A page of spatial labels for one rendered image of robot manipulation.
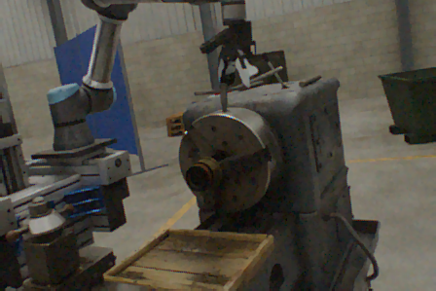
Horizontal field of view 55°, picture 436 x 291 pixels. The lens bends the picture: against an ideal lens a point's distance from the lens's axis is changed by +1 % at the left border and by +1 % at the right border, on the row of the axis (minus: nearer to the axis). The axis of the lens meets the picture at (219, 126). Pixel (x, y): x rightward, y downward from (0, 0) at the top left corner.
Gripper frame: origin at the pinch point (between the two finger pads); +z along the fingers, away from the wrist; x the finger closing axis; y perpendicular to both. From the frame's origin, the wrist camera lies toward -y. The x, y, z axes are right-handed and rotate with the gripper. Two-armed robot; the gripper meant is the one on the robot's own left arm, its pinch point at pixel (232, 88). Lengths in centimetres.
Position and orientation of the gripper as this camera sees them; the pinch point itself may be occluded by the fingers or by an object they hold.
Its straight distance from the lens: 128.1
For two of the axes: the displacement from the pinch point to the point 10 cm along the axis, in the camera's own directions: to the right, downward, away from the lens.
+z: 0.7, 9.8, 1.9
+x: -5.3, -1.3, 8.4
